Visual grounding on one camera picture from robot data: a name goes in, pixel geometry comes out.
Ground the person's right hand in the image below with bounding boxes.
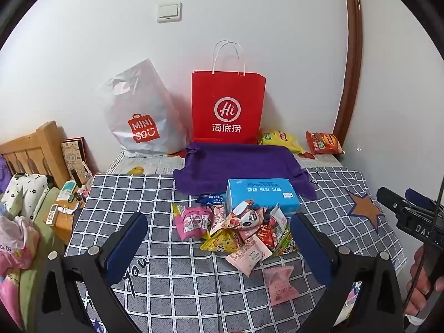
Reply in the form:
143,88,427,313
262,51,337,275
405,246,435,321

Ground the pale pink nougat packet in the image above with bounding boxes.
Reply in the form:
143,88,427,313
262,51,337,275
225,235,273,278

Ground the yellow triangular snack packet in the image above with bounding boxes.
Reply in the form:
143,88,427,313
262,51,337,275
200,227,245,254

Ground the white floral pillow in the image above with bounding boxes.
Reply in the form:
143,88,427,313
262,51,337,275
2,173,52,219

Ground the white plastic shopping bag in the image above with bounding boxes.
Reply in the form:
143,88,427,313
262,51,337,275
95,58,190,158

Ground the red chip bag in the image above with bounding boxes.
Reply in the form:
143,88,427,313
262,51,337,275
305,131,345,156

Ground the teal and white box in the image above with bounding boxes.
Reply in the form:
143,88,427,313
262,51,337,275
57,180,79,202

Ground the blue snack packet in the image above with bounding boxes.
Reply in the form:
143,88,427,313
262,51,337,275
196,194,228,207

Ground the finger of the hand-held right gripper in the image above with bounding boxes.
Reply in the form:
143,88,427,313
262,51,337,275
404,188,438,212
376,186,412,217

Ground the pink printed quilt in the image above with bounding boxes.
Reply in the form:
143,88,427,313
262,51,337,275
0,215,40,320

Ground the brown patterned book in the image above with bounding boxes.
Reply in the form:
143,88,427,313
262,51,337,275
62,137,89,184

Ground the pink white long snack packet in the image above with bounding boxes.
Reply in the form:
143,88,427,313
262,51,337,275
269,205,289,236

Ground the wooden door frame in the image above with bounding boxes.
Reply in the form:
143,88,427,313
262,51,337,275
332,0,364,146

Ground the strawberry-print snack packet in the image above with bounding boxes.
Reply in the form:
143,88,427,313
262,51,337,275
209,204,238,236

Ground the green quilt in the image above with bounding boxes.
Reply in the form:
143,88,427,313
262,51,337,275
17,187,75,330

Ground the white light switch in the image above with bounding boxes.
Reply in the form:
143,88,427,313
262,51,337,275
157,2,183,24

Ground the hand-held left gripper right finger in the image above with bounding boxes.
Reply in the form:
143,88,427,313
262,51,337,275
289,212,406,333

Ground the wooden headboard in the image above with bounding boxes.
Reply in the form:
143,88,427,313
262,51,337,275
0,121,70,188

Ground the panda-print snack packet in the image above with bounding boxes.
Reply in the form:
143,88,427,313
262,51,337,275
227,199,268,231

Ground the red paper bag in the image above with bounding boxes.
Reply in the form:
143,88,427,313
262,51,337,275
191,41,267,144

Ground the purple towel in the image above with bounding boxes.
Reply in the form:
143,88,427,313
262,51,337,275
172,142,318,201

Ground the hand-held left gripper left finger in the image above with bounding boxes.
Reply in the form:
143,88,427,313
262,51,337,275
33,211,150,333

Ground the pink square snack packet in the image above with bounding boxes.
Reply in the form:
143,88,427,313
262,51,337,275
263,265,299,306

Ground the yellow chip bag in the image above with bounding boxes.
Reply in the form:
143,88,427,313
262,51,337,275
257,129,306,155

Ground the pink round-print snack packet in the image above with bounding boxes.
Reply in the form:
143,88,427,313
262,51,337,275
172,204,213,241

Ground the grey checkered bed sheet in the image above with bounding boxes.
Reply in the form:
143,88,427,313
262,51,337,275
64,166,408,333

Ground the red snack packet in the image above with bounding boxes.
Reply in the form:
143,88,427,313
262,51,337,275
257,224,278,248

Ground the green triangular snack packet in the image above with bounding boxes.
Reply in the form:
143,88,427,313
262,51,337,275
272,229,299,255

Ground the blue tissue pack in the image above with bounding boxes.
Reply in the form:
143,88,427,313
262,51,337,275
225,178,301,220

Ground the wooden nightstand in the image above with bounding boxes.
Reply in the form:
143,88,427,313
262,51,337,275
45,177,94,247

